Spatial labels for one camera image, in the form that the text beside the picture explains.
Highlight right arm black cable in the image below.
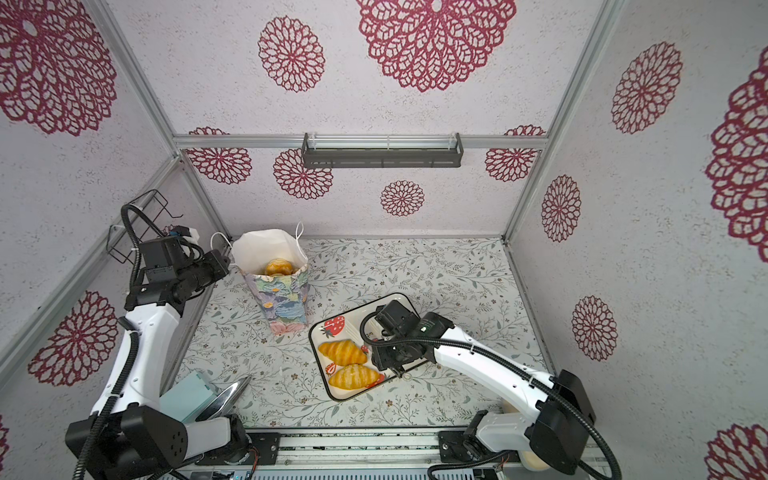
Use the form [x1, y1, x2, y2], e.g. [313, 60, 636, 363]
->
[359, 308, 623, 480]

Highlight black wire rack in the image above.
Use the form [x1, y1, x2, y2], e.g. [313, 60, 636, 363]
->
[104, 189, 183, 264]

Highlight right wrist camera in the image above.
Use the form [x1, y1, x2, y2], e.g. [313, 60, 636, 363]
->
[374, 300, 420, 338]

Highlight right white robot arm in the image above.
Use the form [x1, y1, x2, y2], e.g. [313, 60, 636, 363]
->
[359, 310, 597, 475]

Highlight strawberry pattern tray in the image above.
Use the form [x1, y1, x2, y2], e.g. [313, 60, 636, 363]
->
[309, 293, 417, 402]

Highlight striped oval bread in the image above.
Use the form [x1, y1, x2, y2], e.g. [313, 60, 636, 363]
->
[264, 258, 296, 277]

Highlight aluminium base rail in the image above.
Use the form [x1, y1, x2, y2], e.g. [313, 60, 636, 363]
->
[146, 425, 610, 480]

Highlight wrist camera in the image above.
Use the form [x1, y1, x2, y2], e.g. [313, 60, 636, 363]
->
[169, 225, 200, 245]
[374, 300, 420, 338]

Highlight teal sponge block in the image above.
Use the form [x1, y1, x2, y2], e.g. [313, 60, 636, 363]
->
[159, 371, 219, 424]

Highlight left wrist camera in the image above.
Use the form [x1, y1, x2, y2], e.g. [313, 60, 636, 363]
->
[169, 225, 200, 245]

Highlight croissant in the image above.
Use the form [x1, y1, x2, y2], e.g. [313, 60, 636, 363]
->
[328, 364, 386, 391]
[318, 340, 368, 367]

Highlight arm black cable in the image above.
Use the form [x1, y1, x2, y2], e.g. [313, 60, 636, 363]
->
[359, 308, 623, 480]
[71, 204, 205, 480]

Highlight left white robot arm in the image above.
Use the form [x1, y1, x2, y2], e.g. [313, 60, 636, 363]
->
[65, 245, 250, 479]

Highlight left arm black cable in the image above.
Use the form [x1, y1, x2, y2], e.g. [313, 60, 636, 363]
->
[71, 204, 205, 480]

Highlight floral paper bag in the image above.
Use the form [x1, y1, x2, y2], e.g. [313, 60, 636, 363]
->
[209, 222, 310, 336]

